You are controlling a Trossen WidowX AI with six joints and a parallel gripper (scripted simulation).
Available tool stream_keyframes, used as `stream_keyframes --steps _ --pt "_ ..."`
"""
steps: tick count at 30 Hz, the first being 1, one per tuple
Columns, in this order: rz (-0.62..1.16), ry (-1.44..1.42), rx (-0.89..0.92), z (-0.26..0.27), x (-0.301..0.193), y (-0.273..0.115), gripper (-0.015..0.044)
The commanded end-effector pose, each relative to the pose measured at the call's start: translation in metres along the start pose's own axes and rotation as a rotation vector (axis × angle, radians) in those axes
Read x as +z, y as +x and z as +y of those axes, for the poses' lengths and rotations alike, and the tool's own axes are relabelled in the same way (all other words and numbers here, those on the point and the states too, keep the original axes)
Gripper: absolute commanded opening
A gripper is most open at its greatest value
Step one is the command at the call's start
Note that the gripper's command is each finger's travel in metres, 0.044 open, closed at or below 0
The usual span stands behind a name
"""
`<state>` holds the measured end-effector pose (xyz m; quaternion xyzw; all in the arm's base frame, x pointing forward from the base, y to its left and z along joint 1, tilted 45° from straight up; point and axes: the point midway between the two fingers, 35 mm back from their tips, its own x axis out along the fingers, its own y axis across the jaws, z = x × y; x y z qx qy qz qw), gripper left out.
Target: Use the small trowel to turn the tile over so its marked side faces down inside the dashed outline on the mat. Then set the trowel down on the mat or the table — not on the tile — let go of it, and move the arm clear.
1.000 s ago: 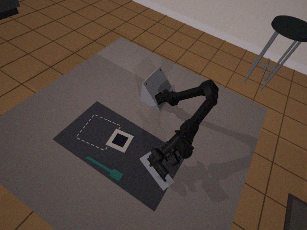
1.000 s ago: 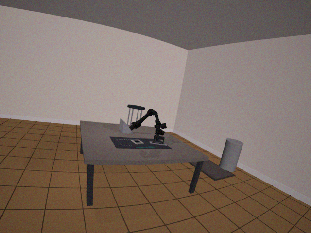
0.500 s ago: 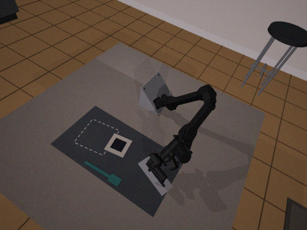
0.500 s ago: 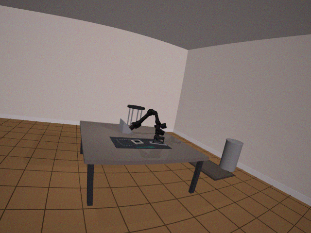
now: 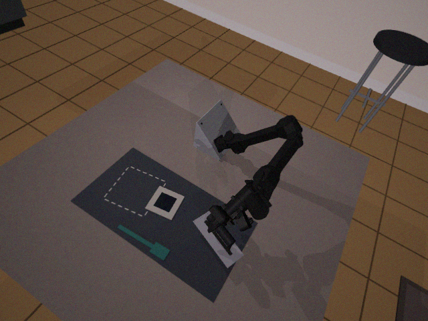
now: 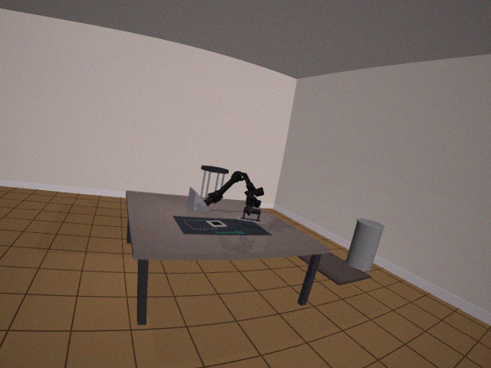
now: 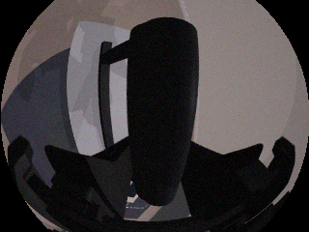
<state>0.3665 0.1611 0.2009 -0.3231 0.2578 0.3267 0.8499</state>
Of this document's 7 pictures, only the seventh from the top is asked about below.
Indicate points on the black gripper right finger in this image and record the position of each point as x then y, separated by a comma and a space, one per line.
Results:
206, 171

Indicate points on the beige square tile with dark centre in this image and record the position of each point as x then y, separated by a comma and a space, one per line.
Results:
131, 193

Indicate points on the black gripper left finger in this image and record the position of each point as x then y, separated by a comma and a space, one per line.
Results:
108, 172

